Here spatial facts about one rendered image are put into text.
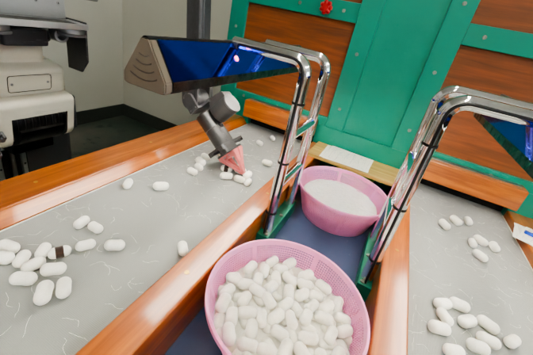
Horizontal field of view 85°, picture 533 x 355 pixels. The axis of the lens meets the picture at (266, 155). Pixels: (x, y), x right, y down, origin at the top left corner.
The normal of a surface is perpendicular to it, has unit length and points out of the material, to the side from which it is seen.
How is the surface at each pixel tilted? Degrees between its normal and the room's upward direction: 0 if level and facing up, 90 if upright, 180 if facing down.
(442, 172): 90
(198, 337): 0
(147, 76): 90
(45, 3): 90
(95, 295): 0
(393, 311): 0
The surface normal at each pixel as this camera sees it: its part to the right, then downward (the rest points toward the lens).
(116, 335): 0.19, -0.89
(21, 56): 0.84, 0.47
